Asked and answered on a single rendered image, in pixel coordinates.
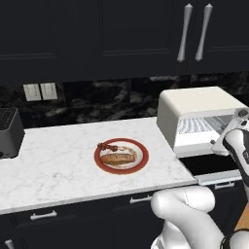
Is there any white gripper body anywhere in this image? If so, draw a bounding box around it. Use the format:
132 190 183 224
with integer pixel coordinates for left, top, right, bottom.
211 117 243 158

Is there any toaster oven glass door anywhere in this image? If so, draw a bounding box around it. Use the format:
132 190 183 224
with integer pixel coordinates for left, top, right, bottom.
177 154 244 187

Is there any metal toaster oven rack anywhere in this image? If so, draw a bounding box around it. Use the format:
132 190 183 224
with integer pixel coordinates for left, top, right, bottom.
178 115 235 134

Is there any white toaster oven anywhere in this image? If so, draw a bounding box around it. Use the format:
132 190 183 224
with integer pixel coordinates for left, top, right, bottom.
156 86 249 160

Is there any baguette bread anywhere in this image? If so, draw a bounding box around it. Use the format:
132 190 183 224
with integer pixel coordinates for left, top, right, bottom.
99 152 137 165

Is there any dark upper cupboard door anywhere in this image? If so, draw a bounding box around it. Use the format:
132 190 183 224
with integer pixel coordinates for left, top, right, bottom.
0 0 81 86
79 0 188 82
187 0 249 76

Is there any dark cupboard door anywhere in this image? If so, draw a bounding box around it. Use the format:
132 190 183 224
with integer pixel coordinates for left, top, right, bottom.
13 210 163 249
0 0 81 86
187 0 249 76
79 0 188 82

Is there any kebab skewer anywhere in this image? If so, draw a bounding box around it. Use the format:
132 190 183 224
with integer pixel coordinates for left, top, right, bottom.
96 141 137 155

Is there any dark lower cupboard door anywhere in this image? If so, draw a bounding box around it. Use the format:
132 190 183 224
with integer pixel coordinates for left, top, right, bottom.
13 210 163 249

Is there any black toaster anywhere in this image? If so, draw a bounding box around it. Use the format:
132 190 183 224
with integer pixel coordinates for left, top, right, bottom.
0 106 26 160

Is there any dark drawer front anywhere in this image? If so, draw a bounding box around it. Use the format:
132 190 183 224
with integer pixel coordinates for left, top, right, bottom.
113 190 158 211
9 197 115 230
207 180 249 196

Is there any red rimmed plate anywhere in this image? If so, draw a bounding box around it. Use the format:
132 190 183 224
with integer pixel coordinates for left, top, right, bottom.
93 137 150 176

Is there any silver drawer handle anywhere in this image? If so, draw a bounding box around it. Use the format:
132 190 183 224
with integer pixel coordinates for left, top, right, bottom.
214 181 235 191
128 194 154 205
29 209 58 222

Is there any silver cupboard handle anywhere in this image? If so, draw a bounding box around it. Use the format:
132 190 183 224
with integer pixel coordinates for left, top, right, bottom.
4 238 16 249
195 3 214 62
176 3 194 63

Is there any silver lower cupboard handle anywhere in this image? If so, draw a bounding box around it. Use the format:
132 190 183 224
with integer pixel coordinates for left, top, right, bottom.
4 238 16 249

